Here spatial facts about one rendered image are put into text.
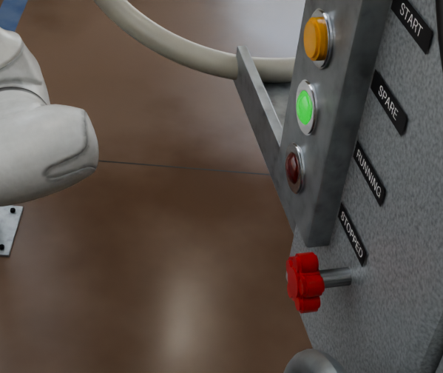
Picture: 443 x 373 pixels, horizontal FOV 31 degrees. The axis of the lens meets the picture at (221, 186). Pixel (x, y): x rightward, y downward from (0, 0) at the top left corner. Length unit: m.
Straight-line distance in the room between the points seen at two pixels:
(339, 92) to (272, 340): 1.69
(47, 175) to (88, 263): 1.36
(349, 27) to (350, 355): 0.22
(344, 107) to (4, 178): 0.52
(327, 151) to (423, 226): 0.10
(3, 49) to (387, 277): 0.67
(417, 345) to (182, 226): 1.96
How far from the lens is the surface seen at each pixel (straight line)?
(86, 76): 2.98
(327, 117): 0.49
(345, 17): 0.46
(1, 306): 2.19
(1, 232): 2.36
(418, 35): 0.41
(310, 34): 0.49
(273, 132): 0.83
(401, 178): 0.44
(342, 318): 0.55
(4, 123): 0.93
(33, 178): 0.92
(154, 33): 0.96
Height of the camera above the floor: 1.66
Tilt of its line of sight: 41 degrees down
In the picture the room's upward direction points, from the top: 7 degrees clockwise
